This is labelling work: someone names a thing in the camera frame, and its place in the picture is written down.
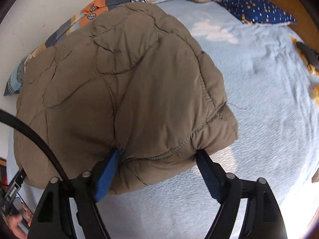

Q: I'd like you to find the yellow floral cloth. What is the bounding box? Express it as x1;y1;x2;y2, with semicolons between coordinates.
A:
289;36;319;100

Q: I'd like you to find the brown quilted jacket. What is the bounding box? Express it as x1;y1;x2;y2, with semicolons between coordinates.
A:
13;2;238;195

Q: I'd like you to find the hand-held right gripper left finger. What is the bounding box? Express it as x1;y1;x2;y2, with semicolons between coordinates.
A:
27;148;121;239

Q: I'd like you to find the light blue cloud blanket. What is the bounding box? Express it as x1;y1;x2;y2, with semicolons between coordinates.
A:
6;0;319;239

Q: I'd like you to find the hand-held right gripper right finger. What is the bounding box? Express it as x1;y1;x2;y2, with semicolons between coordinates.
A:
196;149;287;239

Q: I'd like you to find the black cable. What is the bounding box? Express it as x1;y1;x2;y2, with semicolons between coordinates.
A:
0;108;70;187

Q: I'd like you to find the black patterned glasses case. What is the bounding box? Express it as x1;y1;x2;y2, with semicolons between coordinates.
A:
296;42;319;68

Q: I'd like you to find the navy star print pillow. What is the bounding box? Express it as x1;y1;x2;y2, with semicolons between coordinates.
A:
221;0;297;26

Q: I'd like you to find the person's left hand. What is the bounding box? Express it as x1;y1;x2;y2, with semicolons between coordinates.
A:
9;203;34;238

